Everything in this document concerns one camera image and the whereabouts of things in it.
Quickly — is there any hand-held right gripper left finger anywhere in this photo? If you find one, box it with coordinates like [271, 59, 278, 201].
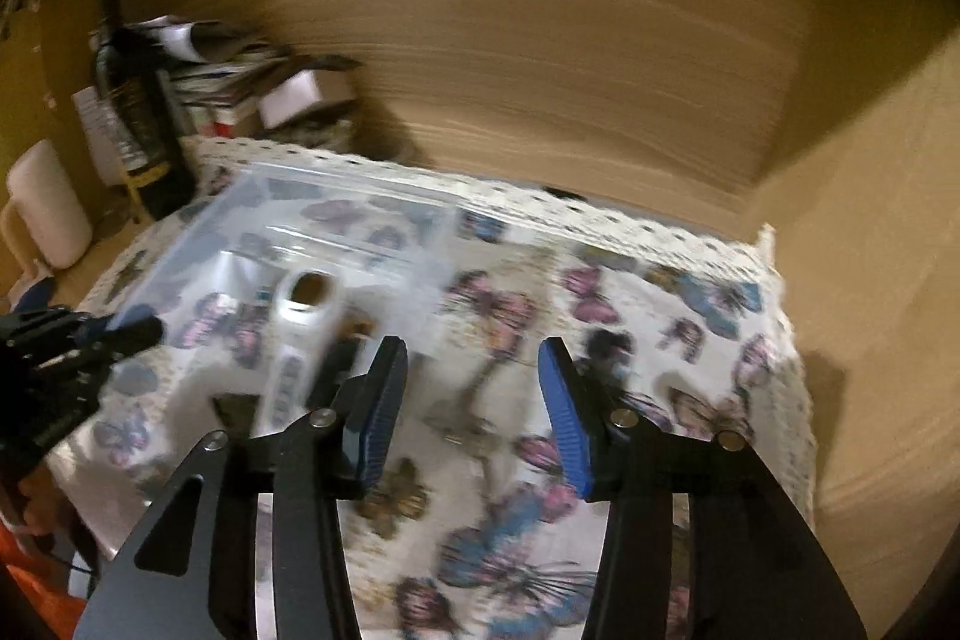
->
[71, 334, 410, 640]

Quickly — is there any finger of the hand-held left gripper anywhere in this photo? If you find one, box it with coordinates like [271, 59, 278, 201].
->
[105, 305, 155, 333]
[79, 316, 164, 363]

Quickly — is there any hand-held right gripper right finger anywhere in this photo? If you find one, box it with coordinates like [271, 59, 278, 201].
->
[538, 336, 871, 640]

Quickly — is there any white handheld device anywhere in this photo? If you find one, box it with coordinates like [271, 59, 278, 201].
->
[251, 269, 346, 438]

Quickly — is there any clear plastic tray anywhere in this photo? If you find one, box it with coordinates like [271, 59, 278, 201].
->
[124, 160, 462, 390]

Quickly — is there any person's left hand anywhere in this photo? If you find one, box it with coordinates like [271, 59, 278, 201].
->
[0, 464, 68, 536]

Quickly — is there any butterfly printed lace cloth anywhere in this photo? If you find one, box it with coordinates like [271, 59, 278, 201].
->
[45, 134, 818, 640]

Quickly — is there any white handwritten note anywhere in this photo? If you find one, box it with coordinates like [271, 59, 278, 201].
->
[71, 85, 125, 187]

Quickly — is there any dark wine bottle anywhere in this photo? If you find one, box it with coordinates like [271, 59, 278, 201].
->
[90, 0, 197, 221]

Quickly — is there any orange clothing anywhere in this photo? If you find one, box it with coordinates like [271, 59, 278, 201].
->
[0, 520, 87, 640]

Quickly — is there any stack of papers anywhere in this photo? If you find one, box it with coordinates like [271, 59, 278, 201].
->
[124, 15, 301, 139]

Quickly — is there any small box with white label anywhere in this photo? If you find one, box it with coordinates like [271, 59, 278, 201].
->
[257, 55, 361, 139]

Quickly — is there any blue handle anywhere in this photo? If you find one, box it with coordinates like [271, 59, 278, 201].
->
[15, 276, 58, 313]

